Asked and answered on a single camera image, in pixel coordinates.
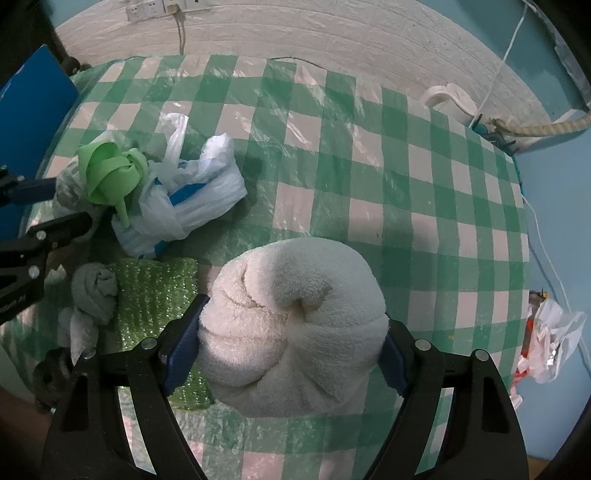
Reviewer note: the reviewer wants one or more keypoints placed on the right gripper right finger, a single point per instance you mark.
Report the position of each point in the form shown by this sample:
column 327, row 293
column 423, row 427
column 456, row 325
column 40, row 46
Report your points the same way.
column 482, row 440

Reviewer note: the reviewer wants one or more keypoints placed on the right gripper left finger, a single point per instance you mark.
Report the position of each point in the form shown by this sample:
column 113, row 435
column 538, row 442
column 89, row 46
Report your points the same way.
column 87, row 439

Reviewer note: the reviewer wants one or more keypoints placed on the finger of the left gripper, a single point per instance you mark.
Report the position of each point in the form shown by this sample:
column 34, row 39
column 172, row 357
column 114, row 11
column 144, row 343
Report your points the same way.
column 16, row 190
column 24, row 260

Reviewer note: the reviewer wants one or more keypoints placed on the white grey cloth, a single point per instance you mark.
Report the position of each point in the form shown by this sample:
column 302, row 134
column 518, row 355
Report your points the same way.
column 70, row 197

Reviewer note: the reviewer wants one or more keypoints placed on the white towel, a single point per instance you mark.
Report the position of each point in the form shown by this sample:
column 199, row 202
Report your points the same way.
column 292, row 328

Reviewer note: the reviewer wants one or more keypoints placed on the grey knotted sock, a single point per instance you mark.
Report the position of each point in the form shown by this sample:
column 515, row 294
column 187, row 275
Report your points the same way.
column 94, row 292

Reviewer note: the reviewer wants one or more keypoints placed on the blue cardboard box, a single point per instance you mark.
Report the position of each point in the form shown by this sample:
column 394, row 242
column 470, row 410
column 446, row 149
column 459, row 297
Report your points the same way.
column 34, row 103

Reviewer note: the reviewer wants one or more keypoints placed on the green knotted cloth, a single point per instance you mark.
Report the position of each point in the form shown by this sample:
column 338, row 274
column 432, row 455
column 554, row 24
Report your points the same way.
column 110, row 175

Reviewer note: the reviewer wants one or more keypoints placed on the crumpled white trash bag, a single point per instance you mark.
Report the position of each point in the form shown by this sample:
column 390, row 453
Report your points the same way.
column 552, row 335

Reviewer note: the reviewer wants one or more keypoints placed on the white blue plastic bag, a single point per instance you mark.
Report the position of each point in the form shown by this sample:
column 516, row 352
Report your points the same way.
column 178, row 196

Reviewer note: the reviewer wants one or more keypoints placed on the white electric kettle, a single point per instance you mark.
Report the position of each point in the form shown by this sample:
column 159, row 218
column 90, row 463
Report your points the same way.
column 452, row 101

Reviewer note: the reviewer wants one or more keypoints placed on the white wall socket strip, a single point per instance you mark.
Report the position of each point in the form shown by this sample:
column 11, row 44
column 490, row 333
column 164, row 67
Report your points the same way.
column 142, row 10

